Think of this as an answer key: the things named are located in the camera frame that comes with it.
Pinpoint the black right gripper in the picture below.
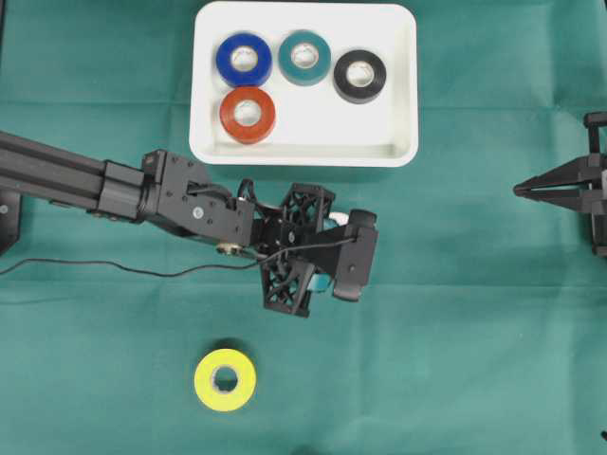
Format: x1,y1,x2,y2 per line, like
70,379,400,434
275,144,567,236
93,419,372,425
513,111,606,256

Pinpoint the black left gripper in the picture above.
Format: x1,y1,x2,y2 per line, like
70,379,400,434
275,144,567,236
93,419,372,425
246,183,346,318

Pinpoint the white tape roll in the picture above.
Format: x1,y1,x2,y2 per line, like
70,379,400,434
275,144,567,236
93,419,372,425
324,211,349,229

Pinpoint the red tape roll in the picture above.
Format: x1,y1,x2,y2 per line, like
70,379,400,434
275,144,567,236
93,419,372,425
219,86,276,145

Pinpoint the yellow tape roll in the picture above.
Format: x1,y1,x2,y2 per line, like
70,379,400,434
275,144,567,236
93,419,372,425
193,349,257,412

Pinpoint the black tape roll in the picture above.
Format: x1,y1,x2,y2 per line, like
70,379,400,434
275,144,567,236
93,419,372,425
333,49,387,104

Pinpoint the green tape roll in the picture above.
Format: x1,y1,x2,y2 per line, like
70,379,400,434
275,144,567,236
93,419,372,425
278,30,331,86

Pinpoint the blue tape roll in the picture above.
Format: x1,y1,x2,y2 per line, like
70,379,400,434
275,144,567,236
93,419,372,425
215,32,272,87

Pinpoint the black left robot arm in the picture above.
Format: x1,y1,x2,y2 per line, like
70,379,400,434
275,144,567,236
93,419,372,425
1,133,335,318

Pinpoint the white plastic case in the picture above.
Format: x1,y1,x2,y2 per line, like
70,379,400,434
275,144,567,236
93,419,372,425
189,1,420,167

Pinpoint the green table cloth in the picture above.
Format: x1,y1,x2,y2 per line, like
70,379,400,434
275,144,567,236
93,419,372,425
1,1,606,454

